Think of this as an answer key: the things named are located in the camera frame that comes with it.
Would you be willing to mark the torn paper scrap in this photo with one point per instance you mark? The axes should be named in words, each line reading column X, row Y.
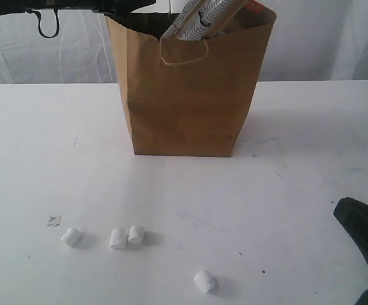
column 54, row 221

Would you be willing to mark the long noodle package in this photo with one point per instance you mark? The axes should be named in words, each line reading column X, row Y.
column 202, row 19

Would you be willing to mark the white marshmallow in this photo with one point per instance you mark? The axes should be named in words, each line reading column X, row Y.
column 136, row 235
column 118, row 239
column 205, row 281
column 71, row 236

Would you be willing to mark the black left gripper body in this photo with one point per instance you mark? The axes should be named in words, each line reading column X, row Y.
column 122, row 7

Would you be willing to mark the large brown paper bag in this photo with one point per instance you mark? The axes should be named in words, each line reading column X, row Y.
column 184, row 98

